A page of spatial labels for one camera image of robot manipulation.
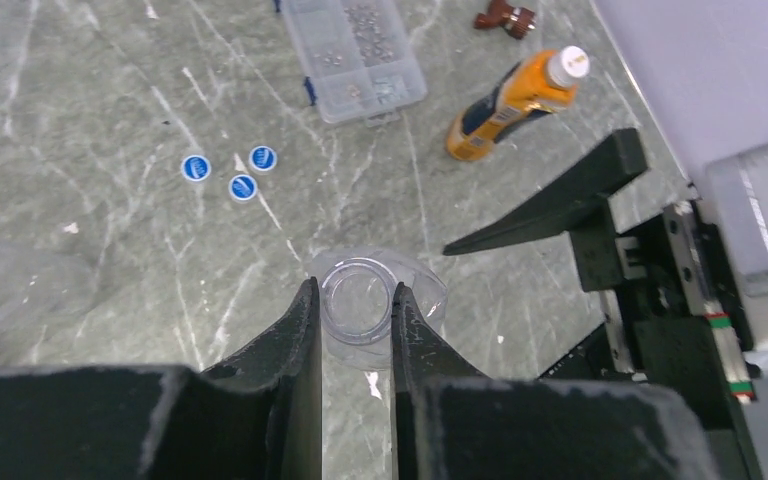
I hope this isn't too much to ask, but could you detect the blue bottle cap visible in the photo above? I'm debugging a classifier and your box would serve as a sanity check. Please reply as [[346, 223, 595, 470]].
[[248, 145, 278, 173], [180, 155, 212, 183], [228, 174, 259, 203]]

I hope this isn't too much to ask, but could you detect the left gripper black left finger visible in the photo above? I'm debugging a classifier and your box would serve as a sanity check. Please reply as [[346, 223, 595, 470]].
[[0, 279, 323, 479]]

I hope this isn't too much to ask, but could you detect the orange juice bottle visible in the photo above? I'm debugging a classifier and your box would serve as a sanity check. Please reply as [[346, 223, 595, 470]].
[[445, 49, 585, 162]]

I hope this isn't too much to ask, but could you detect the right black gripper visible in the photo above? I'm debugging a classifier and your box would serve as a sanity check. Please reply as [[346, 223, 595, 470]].
[[442, 128, 762, 479]]

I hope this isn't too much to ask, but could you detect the clear plastic bottle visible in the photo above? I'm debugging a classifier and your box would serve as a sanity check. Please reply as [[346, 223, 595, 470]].
[[0, 240, 97, 332], [309, 246, 448, 371]]

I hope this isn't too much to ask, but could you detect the white bottle cap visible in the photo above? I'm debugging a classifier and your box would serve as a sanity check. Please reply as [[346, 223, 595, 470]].
[[545, 45, 591, 89]]

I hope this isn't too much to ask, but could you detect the brown pipe fitting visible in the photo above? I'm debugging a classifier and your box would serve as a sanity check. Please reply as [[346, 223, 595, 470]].
[[473, 0, 536, 40]]

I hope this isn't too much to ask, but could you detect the clear plastic screw box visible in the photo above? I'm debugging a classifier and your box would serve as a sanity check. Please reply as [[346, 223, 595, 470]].
[[275, 0, 428, 125]]

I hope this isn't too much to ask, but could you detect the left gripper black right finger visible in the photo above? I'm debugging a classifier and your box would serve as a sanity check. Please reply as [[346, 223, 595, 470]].
[[391, 285, 721, 479]]

